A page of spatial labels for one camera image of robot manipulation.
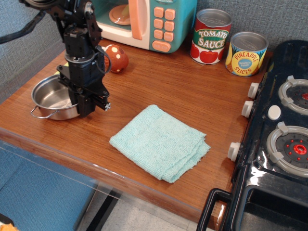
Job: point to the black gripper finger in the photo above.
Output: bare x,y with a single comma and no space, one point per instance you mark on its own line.
73,96
85,105

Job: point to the teal toy microwave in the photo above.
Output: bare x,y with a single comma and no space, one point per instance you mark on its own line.
156,25

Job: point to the small steel pot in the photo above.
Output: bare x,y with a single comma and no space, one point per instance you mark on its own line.
52,101

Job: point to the orange plush object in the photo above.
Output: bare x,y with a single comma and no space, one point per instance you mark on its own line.
6,224

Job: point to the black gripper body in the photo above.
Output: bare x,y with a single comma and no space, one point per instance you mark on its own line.
87,78

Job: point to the black toy stove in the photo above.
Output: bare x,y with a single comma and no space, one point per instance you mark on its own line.
270,178

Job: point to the pineapple slices can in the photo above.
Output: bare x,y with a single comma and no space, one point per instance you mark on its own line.
246,53

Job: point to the light blue cloth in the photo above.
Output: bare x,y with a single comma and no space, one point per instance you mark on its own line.
160,144

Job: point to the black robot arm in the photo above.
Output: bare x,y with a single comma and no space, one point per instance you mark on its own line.
81,35

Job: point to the brown toy mushroom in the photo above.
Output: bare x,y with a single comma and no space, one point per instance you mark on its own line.
118,59

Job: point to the tomato sauce can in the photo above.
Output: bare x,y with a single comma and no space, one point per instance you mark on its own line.
211,31

